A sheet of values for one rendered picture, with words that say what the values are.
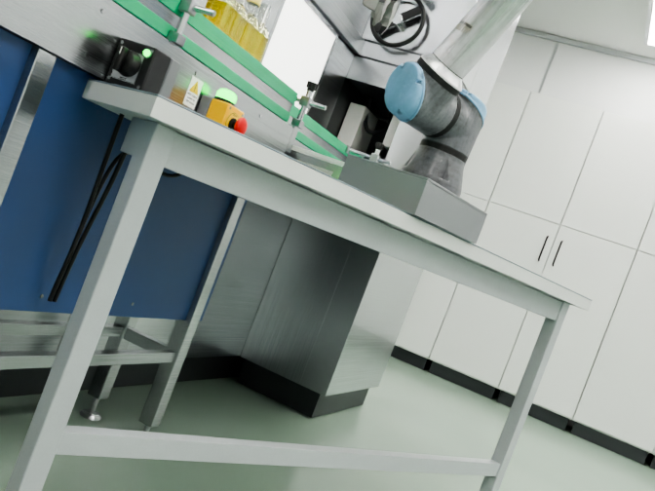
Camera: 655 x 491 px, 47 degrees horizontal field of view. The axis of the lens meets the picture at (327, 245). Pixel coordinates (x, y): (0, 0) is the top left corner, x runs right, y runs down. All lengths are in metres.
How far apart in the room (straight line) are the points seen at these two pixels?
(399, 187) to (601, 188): 3.92
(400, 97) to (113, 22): 0.62
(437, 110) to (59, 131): 0.78
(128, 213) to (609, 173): 4.55
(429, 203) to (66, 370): 0.80
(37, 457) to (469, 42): 1.13
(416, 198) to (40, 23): 0.79
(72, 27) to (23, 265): 0.41
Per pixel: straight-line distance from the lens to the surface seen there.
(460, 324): 5.45
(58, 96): 1.32
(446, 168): 1.71
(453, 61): 1.64
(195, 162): 1.26
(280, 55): 2.40
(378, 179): 1.66
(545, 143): 5.55
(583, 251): 5.40
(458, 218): 1.69
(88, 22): 1.31
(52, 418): 1.28
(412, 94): 1.62
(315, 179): 1.37
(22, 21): 1.22
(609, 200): 5.45
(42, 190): 1.36
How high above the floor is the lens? 0.64
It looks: level
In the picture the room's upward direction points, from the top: 21 degrees clockwise
